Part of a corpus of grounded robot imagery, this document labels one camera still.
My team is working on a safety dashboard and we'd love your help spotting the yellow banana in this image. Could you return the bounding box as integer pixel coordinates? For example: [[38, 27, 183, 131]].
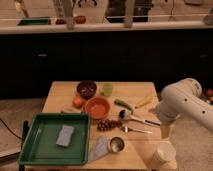
[[135, 96, 152, 109]]

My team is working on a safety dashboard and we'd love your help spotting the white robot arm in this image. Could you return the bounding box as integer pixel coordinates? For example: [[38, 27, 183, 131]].
[[155, 78, 213, 139]]

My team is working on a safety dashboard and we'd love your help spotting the small metal cup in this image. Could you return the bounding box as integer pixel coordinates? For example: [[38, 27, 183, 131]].
[[110, 137, 125, 153]]

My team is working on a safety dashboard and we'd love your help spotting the green plastic cup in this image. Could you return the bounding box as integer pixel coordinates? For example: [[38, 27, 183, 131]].
[[102, 83, 113, 97]]

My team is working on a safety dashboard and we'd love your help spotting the white round container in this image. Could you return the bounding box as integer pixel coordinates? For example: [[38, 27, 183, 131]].
[[153, 141, 176, 164]]

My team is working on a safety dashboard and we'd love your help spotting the wooden table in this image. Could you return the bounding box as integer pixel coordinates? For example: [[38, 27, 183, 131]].
[[24, 81, 178, 171]]

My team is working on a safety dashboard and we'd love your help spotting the green cucumber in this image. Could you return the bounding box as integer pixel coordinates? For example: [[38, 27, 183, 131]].
[[114, 99, 133, 112]]

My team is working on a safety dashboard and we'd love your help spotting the bunch of dark grapes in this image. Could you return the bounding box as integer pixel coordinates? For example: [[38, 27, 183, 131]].
[[97, 119, 122, 131]]

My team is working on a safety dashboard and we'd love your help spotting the grey cloth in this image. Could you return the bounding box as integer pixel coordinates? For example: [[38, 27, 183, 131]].
[[88, 136, 109, 162]]

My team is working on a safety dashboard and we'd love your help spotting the orange bowl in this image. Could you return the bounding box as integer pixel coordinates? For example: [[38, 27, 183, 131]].
[[84, 97, 110, 120]]

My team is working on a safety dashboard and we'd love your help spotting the dark brown bowl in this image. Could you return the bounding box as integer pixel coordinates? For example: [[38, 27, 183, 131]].
[[77, 80, 97, 99]]

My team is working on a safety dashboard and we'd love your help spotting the red tomato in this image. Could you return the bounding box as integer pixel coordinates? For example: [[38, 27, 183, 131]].
[[72, 96, 85, 109]]

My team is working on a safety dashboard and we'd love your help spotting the grey sponge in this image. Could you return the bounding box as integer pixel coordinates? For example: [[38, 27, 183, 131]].
[[56, 125, 75, 147]]

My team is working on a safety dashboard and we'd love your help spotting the green plastic tray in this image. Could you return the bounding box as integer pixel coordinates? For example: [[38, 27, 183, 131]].
[[18, 113, 90, 166]]

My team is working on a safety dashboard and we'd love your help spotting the red bowl on shelf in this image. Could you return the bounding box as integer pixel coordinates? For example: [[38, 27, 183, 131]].
[[74, 16, 86, 24]]

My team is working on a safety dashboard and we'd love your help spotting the green tray on shelf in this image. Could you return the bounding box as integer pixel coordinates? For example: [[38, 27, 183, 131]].
[[18, 17, 51, 26]]

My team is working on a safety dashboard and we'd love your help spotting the metal spoon black handle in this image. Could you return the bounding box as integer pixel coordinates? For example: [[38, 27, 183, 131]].
[[119, 110, 161, 127]]

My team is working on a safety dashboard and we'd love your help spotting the black cable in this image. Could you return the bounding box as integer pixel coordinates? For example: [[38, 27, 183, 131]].
[[0, 118, 25, 142]]

